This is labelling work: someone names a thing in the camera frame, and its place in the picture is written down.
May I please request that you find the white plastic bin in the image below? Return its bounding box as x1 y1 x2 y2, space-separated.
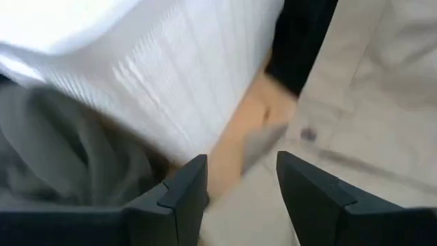
0 0 286 167

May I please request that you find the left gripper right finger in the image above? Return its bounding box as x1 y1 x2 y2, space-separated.
276 150 407 246

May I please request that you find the beige button shirt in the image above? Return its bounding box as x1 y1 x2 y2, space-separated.
199 0 437 246

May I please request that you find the olive green hoodie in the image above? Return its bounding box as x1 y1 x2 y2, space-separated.
0 80 173 209

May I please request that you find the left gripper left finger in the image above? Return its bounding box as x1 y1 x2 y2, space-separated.
124 154 209 246

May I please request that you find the navy blue garment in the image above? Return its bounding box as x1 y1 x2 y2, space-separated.
264 0 339 98

